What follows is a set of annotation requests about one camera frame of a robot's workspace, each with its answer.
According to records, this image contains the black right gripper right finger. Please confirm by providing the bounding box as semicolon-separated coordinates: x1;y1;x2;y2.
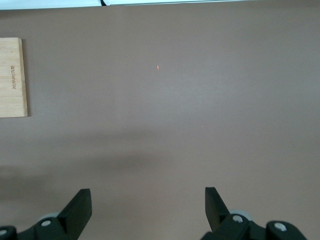
199;186;309;240

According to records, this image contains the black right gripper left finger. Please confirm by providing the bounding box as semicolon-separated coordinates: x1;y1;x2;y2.
0;188;92;240

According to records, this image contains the bamboo cutting board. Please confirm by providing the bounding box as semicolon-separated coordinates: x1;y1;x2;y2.
0;37;29;118

